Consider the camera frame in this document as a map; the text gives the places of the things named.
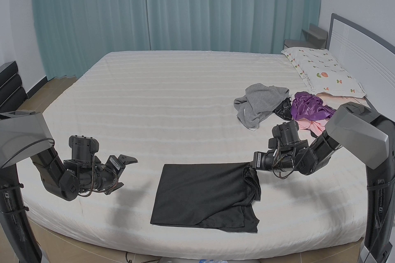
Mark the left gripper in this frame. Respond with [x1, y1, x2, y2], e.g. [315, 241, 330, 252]
[100, 155, 139, 195]

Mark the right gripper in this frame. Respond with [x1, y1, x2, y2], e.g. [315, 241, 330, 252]
[252, 149, 277, 171]

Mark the black T-shirt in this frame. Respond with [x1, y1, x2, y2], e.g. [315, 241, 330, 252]
[150, 162, 262, 233]

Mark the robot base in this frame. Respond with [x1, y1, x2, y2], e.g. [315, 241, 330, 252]
[159, 258, 261, 263]

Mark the bed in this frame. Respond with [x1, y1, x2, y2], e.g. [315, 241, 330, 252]
[21, 13, 395, 256]

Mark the black glossy garment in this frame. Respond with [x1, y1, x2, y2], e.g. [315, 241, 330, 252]
[274, 97, 294, 120]

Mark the pink garment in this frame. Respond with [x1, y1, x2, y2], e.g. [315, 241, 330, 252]
[296, 119, 329, 138]

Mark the grey garment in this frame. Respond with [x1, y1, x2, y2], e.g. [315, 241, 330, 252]
[234, 83, 290, 130]

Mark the purple garment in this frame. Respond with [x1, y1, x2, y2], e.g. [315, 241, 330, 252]
[291, 93, 337, 121]

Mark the pale pink pillow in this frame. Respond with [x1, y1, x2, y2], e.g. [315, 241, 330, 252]
[318, 92, 371, 106]

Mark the white printed pillow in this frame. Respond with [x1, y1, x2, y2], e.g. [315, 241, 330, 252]
[281, 47, 368, 98]

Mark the grey bedside table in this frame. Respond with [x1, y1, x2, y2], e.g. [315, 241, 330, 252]
[283, 23, 328, 50]

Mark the black chest of drawers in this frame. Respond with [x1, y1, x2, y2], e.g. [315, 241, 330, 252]
[0, 61, 28, 113]

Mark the blue-green curtain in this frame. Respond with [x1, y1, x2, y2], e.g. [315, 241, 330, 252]
[31, 0, 323, 79]

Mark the black cable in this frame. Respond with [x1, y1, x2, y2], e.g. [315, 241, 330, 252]
[0, 138, 55, 170]

